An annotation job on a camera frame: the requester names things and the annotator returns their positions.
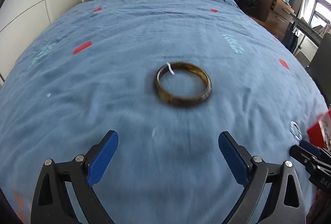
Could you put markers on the white wardrobe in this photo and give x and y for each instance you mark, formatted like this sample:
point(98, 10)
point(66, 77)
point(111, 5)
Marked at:
point(22, 21)

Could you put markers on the twisted silver bangle on bed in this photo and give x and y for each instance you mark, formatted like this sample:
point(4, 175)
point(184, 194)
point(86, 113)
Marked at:
point(295, 130)

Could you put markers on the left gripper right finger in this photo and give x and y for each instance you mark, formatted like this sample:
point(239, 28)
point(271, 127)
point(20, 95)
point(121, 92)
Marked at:
point(284, 203)

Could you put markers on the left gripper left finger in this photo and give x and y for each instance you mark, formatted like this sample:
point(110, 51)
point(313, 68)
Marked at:
point(51, 202)

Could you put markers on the brown jade bangle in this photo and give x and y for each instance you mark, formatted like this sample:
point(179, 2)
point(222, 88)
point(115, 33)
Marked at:
point(181, 84)

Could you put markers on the blue patterned bedspread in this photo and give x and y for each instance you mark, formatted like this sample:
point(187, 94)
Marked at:
point(98, 61)

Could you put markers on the dark desk with chair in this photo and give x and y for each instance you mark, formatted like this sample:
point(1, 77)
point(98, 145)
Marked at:
point(319, 66)

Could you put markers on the wooden drawer cabinet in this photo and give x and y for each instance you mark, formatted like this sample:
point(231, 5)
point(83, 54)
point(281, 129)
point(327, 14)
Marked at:
point(273, 15)

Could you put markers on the red jewelry box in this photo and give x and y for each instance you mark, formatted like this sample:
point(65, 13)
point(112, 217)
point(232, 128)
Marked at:
point(319, 133)

